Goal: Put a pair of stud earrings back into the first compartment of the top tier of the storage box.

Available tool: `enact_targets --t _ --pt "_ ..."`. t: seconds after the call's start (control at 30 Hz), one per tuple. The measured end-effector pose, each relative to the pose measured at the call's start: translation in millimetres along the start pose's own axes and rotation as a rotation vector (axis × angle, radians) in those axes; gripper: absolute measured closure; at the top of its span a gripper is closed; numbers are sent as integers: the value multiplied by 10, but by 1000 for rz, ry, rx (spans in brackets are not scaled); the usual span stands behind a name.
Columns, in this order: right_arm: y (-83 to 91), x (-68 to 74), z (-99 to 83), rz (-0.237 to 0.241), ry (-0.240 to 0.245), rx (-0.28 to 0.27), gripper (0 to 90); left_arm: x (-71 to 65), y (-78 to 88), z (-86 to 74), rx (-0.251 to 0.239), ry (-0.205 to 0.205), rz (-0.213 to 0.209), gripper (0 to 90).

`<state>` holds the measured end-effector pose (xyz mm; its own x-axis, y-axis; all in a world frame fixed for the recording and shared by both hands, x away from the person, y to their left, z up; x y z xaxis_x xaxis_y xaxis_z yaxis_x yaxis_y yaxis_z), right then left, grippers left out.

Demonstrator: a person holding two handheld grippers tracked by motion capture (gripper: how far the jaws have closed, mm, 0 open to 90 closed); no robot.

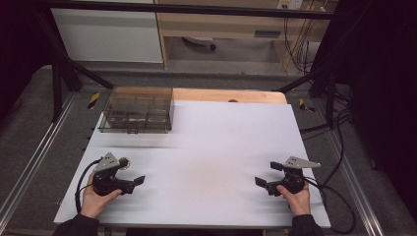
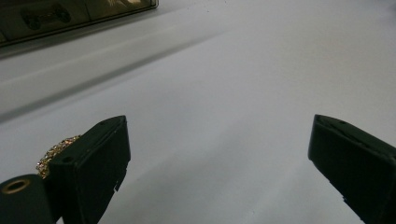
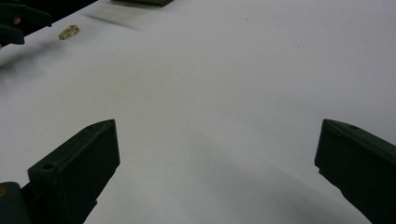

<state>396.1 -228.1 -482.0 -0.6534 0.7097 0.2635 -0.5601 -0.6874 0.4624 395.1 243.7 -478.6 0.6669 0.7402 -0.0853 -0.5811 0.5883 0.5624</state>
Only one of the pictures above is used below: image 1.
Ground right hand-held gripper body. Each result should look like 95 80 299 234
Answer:
266 155 322 197

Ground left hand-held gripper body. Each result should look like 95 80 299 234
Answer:
92 151 136 197

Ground person's left hand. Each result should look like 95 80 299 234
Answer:
80 172 123 219

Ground person's right hand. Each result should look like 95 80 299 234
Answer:
276 182 312 216

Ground transparent brown compartment box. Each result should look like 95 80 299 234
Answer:
97 87 174 135

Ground white table mat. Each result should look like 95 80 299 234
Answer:
53 99 331 229

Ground black metal stand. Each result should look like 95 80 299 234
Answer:
32 9 115 123
276 63 338 130

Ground white cabinet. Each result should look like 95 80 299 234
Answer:
50 7 164 64

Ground grey chair base with castor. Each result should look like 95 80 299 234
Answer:
182 35 217 52

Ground wooden desk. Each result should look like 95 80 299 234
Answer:
153 0 338 71

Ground left hand-held gripper black cable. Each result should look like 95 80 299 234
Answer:
74 157 103 214

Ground hand-held gripper black cable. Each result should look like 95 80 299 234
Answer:
74 157 103 214
304 176 357 235

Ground aluminium rail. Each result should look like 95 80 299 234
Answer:
0 92 79 228
314 97 386 236

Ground right hand-held gripper black cable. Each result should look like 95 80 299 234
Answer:
304 176 357 235

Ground black floor cables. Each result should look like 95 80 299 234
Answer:
299 107 354 141

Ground bundle of hanging cables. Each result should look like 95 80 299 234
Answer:
282 14 317 75

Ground white wall socket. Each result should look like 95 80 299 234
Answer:
276 0 304 11

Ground black metal frame bar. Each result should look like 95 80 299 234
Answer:
40 0 336 20

